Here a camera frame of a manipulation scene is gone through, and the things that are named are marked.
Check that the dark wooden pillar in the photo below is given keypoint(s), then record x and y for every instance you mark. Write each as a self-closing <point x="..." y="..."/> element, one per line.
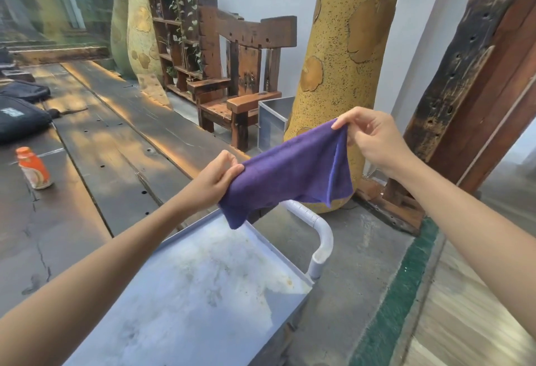
<point x="460" y="85"/>

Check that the rustic wooden armchair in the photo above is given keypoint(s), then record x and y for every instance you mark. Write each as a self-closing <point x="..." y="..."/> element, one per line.
<point x="251" y="34"/>

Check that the purple microfibre cloth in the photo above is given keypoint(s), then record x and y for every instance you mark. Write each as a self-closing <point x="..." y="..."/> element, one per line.
<point x="293" y="168"/>

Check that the weathered wooden bench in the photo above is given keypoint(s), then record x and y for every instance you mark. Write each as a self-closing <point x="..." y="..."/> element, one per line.
<point x="63" y="54"/>

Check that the silver metal open box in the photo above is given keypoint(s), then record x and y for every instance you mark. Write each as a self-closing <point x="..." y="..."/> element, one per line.
<point x="270" y="127"/>

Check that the orange plastic bottle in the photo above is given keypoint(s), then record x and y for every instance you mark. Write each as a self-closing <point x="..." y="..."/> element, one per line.
<point x="35" y="171"/>

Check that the person's right hand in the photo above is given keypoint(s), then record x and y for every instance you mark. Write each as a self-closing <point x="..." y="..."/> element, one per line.
<point x="377" y="139"/>

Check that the small dark wooden block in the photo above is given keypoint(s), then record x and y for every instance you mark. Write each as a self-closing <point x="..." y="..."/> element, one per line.
<point x="19" y="75"/>

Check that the slim yellow speckled vase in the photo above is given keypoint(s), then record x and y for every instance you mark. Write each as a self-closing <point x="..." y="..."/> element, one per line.
<point x="140" y="34"/>

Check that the green speckled vase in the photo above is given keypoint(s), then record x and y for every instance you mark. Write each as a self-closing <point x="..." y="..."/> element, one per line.
<point x="119" y="34"/>

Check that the wooden plant shelf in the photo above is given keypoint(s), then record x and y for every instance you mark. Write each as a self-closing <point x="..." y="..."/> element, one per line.
<point x="183" y="39"/>
<point x="184" y="72"/>

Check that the person's left hand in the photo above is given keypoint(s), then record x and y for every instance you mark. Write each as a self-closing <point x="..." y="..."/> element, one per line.
<point x="209" y="185"/>

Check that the person's left forearm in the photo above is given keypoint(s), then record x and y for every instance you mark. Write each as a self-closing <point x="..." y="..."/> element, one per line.
<point x="83" y="294"/>

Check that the large yellow speckled vase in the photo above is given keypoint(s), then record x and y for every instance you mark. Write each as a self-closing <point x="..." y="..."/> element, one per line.
<point x="343" y="43"/>

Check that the grey metal cart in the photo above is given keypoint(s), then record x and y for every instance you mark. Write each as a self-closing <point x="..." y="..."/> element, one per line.
<point x="188" y="294"/>

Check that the small black bag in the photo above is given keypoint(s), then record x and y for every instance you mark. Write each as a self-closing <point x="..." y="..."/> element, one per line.
<point x="25" y="91"/>

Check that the large black backpack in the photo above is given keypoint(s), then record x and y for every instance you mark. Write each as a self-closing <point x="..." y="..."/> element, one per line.
<point x="21" y="120"/>

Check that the person's right forearm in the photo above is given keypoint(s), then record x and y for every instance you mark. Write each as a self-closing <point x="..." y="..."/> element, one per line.
<point x="469" y="219"/>

